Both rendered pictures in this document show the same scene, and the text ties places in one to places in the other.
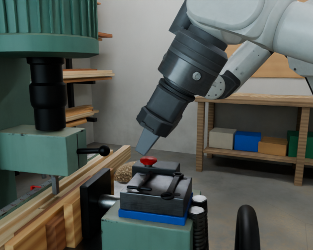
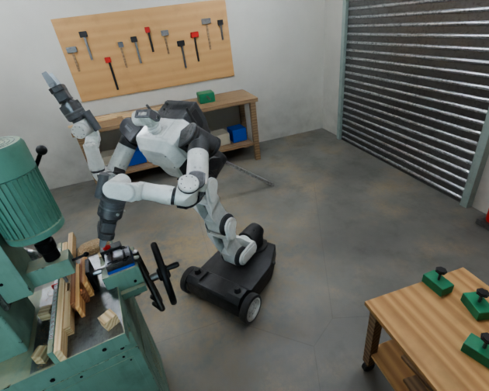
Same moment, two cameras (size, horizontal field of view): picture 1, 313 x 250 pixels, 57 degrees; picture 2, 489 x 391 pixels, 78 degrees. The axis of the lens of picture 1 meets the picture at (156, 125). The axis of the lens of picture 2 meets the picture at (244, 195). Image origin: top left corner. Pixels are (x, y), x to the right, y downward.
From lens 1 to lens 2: 0.85 m
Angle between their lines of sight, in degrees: 39
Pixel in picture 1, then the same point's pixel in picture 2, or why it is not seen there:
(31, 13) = (39, 225)
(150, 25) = not seen: outside the picture
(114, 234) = (109, 282)
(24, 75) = not seen: hidden behind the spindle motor
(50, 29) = (49, 226)
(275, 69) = (135, 84)
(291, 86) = (153, 97)
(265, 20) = (136, 195)
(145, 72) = not seen: outside the picture
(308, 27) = (150, 195)
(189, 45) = (110, 206)
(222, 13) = (120, 196)
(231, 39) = not seen: hidden behind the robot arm
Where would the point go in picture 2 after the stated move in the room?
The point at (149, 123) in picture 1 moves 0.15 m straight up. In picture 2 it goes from (105, 238) to (91, 204)
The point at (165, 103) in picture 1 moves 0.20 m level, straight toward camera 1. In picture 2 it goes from (109, 228) to (127, 254)
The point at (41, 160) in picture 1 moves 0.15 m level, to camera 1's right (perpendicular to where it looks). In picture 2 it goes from (58, 272) to (100, 251)
